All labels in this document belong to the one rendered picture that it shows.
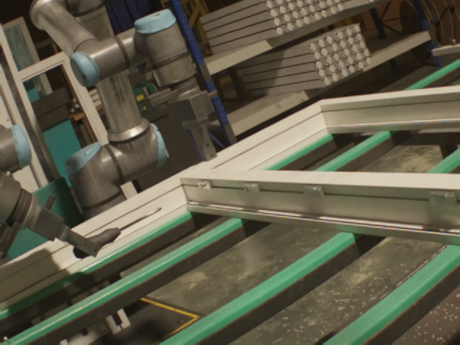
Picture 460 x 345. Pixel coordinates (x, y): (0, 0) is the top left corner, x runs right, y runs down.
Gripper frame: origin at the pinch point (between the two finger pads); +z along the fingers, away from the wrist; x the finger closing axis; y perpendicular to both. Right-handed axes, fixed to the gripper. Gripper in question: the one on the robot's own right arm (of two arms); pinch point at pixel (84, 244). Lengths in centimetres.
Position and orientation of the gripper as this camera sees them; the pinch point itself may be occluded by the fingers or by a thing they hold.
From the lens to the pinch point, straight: 133.2
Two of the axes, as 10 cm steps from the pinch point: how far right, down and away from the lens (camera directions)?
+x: -4.9, -0.6, 8.7
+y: 4.3, -8.8, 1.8
